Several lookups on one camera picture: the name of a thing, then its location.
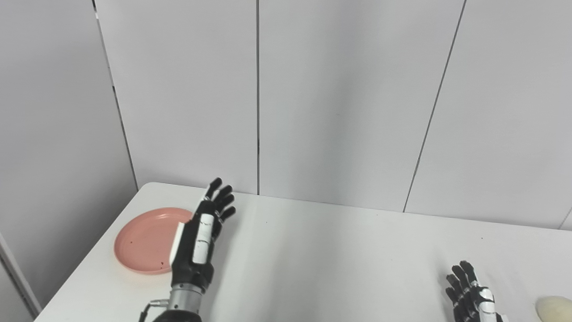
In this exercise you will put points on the pink round plate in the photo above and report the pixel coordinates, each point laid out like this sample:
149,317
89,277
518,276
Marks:
147,241

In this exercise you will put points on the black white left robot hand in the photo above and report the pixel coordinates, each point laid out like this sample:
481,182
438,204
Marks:
196,250

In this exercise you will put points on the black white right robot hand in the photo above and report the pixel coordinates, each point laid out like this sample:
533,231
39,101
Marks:
471,299

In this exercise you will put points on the cream steamed bun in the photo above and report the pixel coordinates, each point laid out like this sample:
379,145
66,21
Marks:
556,311

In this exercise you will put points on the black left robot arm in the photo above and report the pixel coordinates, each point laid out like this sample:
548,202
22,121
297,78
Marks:
183,306

